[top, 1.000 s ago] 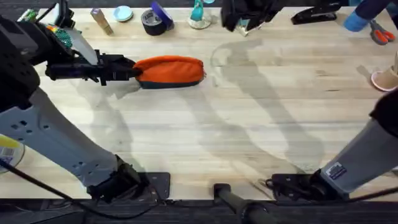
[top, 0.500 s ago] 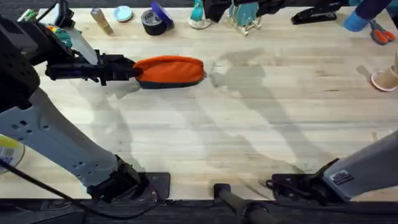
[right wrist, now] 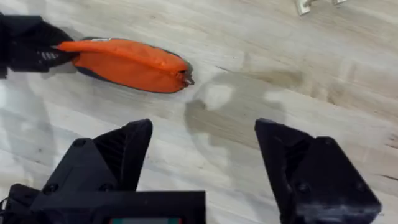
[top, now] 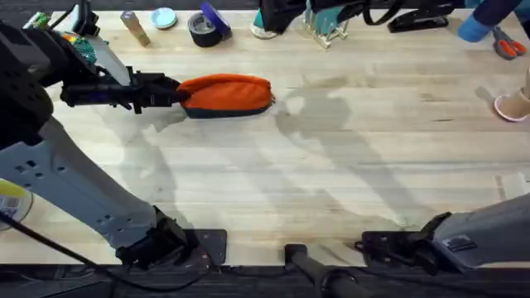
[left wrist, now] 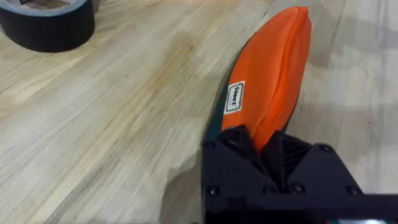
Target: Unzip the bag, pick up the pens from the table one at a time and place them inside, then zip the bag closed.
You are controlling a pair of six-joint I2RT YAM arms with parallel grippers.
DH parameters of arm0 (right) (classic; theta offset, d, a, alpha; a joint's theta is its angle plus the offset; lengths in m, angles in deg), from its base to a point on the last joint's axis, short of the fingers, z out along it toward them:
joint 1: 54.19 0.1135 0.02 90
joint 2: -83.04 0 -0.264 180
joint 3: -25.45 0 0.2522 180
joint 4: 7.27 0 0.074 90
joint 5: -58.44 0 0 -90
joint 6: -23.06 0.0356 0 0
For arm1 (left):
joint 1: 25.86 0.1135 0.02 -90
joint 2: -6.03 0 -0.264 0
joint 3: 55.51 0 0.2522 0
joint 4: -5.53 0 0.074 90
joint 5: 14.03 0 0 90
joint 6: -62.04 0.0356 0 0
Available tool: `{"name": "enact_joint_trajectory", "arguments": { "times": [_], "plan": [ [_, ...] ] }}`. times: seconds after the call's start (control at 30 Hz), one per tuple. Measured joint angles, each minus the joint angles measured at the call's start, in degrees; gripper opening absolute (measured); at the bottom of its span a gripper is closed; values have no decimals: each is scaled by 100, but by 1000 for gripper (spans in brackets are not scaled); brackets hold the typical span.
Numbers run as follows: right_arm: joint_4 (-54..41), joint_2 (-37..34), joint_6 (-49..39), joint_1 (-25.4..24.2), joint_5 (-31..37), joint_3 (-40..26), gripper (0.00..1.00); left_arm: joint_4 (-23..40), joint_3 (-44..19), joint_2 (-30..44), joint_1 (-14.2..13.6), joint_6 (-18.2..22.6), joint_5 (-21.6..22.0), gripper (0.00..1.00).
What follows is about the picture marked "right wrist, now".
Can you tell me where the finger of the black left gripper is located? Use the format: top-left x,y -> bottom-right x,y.
9,47 -> 78,73
0,14 -> 74,48

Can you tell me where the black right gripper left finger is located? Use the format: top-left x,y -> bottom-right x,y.
40,119 -> 154,195

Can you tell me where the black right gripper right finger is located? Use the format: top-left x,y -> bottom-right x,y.
254,118 -> 382,224

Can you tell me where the orange soft zip bag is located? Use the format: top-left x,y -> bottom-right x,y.
55,36 -> 195,94

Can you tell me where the white plastic piece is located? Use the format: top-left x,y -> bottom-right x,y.
295,0 -> 313,16

